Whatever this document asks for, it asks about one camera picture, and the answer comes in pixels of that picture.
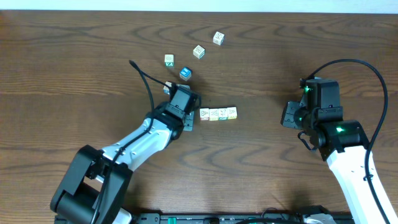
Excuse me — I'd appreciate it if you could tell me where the wooden block top right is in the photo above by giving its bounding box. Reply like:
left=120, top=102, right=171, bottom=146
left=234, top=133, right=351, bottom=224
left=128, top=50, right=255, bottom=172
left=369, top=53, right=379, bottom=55
left=213, top=31, right=224, bottom=45

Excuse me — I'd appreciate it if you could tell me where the wooden block yellow W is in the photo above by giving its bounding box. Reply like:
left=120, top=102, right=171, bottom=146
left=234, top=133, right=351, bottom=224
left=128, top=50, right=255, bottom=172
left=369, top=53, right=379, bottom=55
left=209, top=108, right=219, bottom=121

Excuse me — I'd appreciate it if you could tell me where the wooden block blue I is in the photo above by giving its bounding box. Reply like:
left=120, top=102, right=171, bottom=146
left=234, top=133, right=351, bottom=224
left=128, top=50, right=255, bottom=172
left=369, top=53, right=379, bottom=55
left=179, top=67, right=192, bottom=81

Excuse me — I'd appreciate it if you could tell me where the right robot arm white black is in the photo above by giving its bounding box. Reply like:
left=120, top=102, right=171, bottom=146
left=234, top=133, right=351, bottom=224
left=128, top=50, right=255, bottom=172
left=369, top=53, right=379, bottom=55
left=280, top=78, right=397, bottom=223

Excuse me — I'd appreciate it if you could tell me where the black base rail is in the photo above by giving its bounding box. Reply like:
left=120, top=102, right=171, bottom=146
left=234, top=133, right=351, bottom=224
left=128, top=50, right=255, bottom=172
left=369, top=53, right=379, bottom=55
left=54, top=205, right=355, bottom=224

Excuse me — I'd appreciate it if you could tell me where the wooden block red edge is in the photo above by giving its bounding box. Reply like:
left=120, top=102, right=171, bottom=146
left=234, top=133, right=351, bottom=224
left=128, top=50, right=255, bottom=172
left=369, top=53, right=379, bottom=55
left=200, top=108, right=210, bottom=121

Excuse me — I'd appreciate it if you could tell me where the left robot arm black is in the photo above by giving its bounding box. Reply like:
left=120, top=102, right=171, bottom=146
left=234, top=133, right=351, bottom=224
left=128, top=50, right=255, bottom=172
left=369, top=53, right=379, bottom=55
left=50, top=83, right=201, bottom=224

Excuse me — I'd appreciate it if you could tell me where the wooden block plain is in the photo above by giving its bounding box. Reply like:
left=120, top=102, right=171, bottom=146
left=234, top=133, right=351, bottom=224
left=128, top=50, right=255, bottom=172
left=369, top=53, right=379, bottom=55
left=227, top=107, right=238, bottom=119

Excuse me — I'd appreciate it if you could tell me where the wooden block green edge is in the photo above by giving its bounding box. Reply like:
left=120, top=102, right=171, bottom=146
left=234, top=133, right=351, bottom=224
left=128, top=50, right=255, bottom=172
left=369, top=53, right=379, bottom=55
left=218, top=108, right=228, bottom=120

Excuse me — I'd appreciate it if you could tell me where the wooden block teal edge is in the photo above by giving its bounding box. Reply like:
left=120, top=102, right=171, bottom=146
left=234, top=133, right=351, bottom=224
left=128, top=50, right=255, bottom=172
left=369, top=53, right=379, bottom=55
left=193, top=45, right=205, bottom=59

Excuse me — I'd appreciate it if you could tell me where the right black cable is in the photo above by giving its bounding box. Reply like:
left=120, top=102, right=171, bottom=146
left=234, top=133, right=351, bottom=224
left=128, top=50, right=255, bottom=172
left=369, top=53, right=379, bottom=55
left=300, top=58, right=392, bottom=224

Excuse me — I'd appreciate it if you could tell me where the wooden block blue side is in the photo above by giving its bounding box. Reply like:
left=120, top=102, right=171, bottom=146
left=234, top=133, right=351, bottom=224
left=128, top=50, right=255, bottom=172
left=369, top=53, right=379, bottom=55
left=164, top=82, right=172, bottom=95

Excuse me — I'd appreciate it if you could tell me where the wooden block green Z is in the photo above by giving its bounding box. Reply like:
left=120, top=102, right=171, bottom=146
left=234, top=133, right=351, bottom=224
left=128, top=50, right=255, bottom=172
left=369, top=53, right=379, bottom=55
left=164, top=54, right=175, bottom=67

